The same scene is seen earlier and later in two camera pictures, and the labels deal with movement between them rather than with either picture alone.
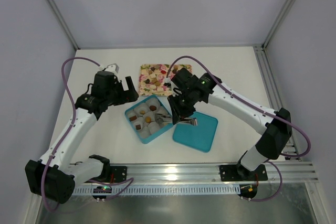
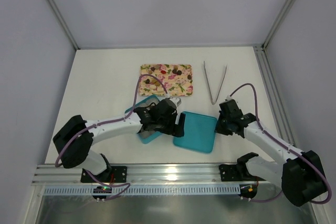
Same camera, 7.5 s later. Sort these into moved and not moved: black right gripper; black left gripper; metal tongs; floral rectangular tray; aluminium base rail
Moved: black left gripper; black right gripper; metal tongs
Not moved: floral rectangular tray; aluminium base rail
